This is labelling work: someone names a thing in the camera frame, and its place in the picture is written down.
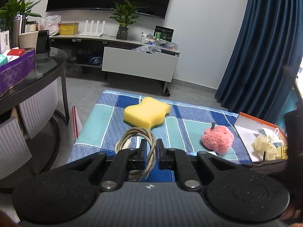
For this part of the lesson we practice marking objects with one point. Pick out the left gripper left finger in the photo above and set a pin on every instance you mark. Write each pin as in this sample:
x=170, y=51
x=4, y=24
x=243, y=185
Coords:
x=121, y=164

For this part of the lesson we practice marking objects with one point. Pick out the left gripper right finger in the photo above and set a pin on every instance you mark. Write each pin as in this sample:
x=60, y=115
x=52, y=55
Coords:
x=180, y=163

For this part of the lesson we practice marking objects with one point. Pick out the blue patchwork mat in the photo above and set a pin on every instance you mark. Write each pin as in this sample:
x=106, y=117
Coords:
x=182, y=129

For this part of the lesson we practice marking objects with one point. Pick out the yellow green sponge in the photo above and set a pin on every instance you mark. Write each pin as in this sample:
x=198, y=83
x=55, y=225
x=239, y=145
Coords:
x=147, y=114

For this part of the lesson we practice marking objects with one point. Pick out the pink fluffy sponge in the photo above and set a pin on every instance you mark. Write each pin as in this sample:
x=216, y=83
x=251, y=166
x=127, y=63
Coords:
x=217, y=138

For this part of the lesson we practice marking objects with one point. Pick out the red white notebook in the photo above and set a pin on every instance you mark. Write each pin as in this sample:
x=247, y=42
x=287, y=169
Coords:
x=74, y=126

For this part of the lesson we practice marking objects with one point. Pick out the orange rimmed white box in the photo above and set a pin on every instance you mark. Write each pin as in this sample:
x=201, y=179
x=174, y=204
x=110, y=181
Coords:
x=246, y=125

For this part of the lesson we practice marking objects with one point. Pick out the pale yellow cloth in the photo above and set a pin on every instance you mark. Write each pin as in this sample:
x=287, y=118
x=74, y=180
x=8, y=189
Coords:
x=265, y=149

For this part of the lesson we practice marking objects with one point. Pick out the white tv cabinet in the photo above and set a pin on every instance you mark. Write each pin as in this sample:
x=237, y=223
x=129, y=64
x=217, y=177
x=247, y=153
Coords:
x=128, y=57

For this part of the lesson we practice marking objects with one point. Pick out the black glass coffee table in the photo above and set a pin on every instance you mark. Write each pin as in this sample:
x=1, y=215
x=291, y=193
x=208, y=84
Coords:
x=30, y=135

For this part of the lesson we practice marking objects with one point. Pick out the green black product box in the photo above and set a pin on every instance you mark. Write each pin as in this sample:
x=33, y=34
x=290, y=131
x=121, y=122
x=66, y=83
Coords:
x=163, y=33

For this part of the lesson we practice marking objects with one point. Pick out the white wifi router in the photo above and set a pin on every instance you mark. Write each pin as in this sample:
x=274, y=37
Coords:
x=93, y=30

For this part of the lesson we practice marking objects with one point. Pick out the dark blue curtain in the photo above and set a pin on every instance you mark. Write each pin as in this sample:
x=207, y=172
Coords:
x=270, y=40

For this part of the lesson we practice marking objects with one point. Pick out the yellow cardboard box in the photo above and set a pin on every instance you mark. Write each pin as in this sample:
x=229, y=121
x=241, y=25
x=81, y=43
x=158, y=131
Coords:
x=69, y=28

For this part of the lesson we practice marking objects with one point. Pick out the black box on table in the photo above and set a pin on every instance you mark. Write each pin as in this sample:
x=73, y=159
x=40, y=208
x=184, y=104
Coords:
x=43, y=42

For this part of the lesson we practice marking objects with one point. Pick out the potted plant on cabinet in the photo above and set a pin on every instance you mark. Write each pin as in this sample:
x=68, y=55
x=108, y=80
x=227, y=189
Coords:
x=125, y=14

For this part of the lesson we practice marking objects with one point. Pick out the purple tray box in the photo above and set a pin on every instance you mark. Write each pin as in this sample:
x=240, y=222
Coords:
x=16, y=70

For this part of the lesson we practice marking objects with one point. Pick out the beige paper cup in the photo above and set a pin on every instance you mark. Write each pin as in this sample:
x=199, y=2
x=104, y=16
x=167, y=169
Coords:
x=28, y=40

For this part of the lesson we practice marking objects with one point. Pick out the white plastic bag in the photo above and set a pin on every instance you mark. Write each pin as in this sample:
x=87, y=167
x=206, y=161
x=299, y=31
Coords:
x=52, y=24

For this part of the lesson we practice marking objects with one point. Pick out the potted plant on table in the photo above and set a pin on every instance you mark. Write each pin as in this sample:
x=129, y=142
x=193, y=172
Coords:
x=14, y=14

